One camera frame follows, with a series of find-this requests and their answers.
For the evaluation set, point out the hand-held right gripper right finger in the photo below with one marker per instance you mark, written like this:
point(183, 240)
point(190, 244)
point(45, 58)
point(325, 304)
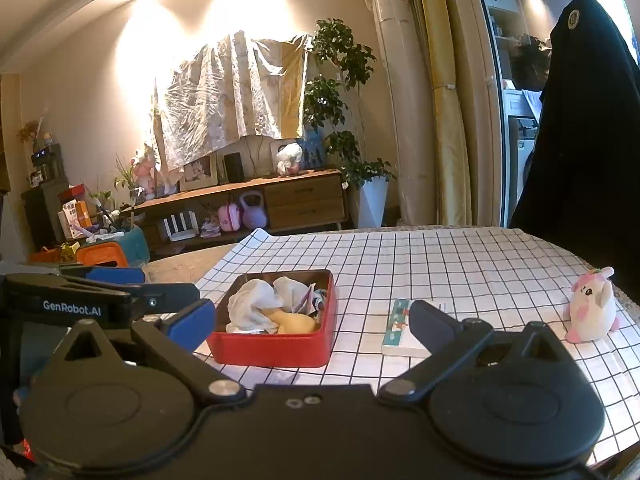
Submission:
point(435, 325)

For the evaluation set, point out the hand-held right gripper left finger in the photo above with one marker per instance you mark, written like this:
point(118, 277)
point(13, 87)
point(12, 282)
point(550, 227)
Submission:
point(192, 325)

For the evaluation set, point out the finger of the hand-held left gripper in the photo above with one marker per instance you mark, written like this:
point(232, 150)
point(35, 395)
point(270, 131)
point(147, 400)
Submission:
point(160, 299)
point(117, 275)

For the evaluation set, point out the red metal tin box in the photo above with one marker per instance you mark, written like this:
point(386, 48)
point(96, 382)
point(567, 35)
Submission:
point(270, 352)

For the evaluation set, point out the yellow plush toy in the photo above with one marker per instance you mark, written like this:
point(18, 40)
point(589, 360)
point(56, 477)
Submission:
point(292, 322)

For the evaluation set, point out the orange stool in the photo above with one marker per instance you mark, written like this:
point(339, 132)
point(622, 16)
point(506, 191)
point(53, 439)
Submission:
point(102, 256)

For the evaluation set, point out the teal stool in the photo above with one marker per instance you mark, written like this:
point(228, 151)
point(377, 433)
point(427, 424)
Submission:
point(135, 247)

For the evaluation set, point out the white printed carton box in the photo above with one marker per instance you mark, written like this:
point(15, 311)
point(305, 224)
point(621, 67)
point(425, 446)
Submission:
point(397, 330)

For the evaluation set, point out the white orange cartons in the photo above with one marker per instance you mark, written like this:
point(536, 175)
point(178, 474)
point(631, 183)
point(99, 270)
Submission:
point(75, 220)

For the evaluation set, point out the white router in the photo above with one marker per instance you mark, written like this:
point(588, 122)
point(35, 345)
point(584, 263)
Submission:
point(178, 229)

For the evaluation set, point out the red tissue box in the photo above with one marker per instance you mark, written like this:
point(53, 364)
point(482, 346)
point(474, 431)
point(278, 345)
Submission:
point(72, 193)

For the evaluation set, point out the green plant in vase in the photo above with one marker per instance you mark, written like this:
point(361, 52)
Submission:
point(127, 180)

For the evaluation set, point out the black side cabinet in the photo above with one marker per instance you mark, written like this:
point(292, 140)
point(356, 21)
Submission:
point(40, 215)

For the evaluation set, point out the pink doll figure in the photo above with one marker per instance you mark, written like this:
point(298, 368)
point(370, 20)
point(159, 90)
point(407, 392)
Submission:
point(144, 175)

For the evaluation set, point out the purple kettlebell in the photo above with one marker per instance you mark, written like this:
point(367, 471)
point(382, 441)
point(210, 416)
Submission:
point(254, 215)

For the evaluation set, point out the green plant in white pot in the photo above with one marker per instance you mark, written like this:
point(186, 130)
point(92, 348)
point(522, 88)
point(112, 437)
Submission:
point(372, 205)

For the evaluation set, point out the black water dispenser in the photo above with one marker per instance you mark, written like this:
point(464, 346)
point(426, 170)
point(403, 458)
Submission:
point(46, 160)

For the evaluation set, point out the black speaker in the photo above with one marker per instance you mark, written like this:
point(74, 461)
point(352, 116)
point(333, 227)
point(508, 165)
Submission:
point(234, 167)

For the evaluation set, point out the white pink plush toy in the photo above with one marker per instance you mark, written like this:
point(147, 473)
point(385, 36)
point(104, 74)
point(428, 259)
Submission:
point(592, 310)

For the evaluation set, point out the wooden media cabinet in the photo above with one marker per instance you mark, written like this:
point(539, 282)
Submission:
point(300, 200)

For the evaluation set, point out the dried flower vase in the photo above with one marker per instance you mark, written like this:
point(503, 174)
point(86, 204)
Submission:
point(32, 132)

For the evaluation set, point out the beige shell cushion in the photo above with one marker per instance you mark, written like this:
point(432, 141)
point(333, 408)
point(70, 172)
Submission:
point(257, 157)

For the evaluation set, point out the plush in plastic bag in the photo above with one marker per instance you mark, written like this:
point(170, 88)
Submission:
point(290, 160)

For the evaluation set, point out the pale floral hanging sheet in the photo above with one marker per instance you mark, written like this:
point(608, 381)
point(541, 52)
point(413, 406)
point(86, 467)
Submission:
point(225, 100)

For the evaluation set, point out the yellow curtain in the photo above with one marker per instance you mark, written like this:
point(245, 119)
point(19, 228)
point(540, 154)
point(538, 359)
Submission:
point(445, 110)

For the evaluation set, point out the white standing air conditioner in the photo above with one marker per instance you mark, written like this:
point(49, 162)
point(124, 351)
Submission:
point(400, 110)

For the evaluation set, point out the beige curtain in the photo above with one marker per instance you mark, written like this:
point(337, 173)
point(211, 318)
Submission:
point(477, 110)

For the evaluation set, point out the black draped cloth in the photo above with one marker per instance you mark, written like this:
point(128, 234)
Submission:
point(585, 160)

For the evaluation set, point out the large window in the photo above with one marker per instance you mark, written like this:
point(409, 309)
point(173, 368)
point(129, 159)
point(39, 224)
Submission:
point(612, 5)

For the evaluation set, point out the wooden photo frame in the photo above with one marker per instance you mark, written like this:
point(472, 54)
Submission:
point(198, 172)

